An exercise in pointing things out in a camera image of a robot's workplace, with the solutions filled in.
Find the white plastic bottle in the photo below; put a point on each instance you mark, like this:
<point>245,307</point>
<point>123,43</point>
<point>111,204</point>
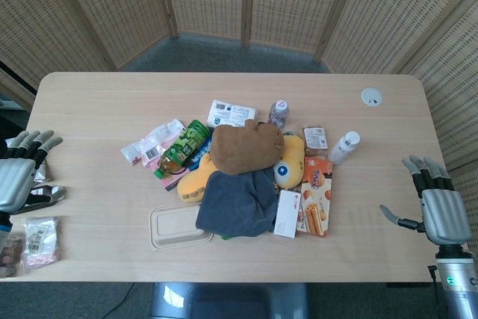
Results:
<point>343,148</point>

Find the yellow plush toy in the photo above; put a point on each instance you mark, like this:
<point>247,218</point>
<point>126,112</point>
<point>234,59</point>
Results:
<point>293,164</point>

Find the pink flat package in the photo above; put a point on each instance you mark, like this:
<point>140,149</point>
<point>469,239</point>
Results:
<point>172,181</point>

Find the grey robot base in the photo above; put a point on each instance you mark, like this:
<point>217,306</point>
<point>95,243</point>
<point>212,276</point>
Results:
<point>228,300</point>

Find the brown capybara plush toy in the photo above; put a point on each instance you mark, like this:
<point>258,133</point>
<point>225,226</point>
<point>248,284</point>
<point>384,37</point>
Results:
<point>244,149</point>

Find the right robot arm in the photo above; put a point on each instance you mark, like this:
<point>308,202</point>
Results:
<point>457,281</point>

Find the woven bamboo folding screen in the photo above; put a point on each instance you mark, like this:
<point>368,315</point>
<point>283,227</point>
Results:
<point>239,9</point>

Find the beige lunch box container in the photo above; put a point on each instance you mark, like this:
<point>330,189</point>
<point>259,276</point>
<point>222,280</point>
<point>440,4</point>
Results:
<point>175,227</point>

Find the orange egg roll box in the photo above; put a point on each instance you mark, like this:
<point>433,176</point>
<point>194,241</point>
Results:
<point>315,199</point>

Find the brown snack packet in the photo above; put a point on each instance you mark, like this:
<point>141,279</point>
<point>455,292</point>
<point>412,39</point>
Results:
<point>9,255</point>

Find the small white carton box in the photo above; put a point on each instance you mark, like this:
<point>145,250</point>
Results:
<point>287,214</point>

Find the clear bag with barcode label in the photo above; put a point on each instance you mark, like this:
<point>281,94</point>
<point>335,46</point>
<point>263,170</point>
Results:
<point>40,242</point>

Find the packaged bread snack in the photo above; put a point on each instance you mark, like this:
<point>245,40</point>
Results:
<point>315,139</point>

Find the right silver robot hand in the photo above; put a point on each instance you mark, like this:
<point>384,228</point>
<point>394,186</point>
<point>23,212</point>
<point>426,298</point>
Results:
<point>442,207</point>

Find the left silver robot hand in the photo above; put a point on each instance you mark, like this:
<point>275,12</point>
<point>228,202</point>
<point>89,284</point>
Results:
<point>15,179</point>

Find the white tissue pack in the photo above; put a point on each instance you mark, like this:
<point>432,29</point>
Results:
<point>231,113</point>

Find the clear water bottle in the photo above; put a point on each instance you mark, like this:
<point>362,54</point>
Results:
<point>279,113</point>

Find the dark grey cloth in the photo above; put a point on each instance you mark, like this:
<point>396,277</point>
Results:
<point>239,203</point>

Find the blue snack package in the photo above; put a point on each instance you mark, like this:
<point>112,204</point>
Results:
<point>199,152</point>

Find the green tea plastic bottle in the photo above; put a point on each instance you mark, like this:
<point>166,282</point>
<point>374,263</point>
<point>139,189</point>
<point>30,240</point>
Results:
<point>182,147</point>

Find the pink white plastic bag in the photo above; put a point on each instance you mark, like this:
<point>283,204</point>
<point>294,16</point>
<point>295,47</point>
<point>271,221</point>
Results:
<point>149,145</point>

